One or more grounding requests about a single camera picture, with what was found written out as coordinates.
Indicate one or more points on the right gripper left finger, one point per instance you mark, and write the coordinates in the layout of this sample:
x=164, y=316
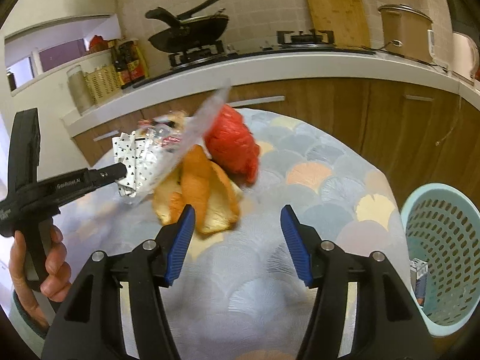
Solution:
x=116, y=299

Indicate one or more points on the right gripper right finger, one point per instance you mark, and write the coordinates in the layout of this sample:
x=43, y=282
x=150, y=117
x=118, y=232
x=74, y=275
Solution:
x=388, y=325

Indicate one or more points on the blue milk carton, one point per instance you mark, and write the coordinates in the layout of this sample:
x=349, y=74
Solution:
x=419, y=275

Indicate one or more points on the white dotted paper box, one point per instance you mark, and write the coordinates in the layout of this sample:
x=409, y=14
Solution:
x=148, y=159

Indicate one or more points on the clear red plastic wrapper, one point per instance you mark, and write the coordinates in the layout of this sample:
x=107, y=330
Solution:
x=196, y=126

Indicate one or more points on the orange peel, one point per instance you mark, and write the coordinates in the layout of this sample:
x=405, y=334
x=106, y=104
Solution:
x=199, y=182

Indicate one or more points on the red plastic bag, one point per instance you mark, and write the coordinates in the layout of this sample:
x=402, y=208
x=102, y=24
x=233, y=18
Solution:
x=232, y=145

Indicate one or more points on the light blue perforated trash basket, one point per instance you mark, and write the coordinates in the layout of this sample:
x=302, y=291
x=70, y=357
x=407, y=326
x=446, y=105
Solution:
x=442, y=230

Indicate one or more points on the left hand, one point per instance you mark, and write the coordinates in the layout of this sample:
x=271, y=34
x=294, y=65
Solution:
x=55, y=287

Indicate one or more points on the grey cylindrical canister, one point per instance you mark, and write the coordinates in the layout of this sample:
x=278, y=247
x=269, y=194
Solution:
x=79, y=89

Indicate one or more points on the yellow perforated basket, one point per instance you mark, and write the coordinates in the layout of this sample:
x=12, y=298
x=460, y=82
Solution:
x=103, y=83

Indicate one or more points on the scallop patterned tablecloth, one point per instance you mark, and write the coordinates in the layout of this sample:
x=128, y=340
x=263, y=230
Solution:
x=238, y=295

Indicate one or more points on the dark sauce bottles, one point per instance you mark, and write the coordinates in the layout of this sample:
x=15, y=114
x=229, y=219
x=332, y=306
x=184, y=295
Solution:
x=128, y=62

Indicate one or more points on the wooden base cabinets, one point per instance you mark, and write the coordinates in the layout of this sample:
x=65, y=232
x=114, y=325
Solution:
x=414, y=134

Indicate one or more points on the black wok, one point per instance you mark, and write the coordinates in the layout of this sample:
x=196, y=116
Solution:
x=186, y=31

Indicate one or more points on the white electric kettle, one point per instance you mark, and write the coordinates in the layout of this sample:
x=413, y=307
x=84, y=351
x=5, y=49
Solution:
x=465, y=59

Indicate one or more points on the brown rice cooker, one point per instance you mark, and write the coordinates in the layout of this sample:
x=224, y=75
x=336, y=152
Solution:
x=408, y=32

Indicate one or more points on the black gas stove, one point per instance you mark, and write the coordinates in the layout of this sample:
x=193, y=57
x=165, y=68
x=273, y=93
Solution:
x=286, y=41

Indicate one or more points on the wooden cutting board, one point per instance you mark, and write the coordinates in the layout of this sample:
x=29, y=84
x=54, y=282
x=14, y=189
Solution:
x=345, y=18

